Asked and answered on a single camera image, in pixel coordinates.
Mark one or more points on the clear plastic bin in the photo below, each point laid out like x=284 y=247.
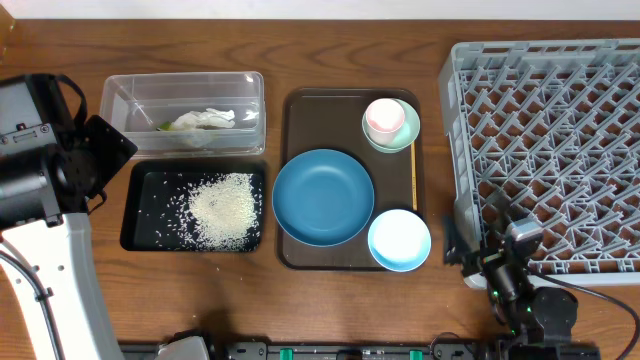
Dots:
x=137 y=104

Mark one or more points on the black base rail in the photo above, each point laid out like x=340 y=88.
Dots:
x=445 y=346

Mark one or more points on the grey dishwasher rack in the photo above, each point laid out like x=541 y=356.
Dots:
x=555 y=125

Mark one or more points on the light blue bowl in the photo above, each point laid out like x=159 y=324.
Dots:
x=399 y=240

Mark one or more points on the dark blue plate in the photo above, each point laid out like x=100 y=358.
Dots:
x=323 y=197

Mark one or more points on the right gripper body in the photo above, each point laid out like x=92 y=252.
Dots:
x=510 y=276

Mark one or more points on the wooden chopstick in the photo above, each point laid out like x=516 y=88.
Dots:
x=414 y=185

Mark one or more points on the yellow green snack wrapper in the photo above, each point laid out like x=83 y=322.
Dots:
x=167 y=126

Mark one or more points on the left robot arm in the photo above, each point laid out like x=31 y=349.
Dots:
x=53 y=162

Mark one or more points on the pink cup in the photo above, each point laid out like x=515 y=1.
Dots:
x=383 y=120

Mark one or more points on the black plastic tray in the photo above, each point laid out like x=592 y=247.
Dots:
x=139 y=191

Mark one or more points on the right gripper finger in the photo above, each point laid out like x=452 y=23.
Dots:
x=455 y=247
x=506 y=212

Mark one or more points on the white tissue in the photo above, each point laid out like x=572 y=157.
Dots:
x=210 y=118

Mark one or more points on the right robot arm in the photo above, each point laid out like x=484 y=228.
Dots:
x=540 y=318

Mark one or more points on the dark brown serving tray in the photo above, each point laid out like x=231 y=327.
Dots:
x=331 y=118

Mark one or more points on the light green saucer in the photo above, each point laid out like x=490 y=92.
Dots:
x=407 y=134

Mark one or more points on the pile of white rice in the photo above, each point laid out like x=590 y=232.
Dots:
x=206 y=212

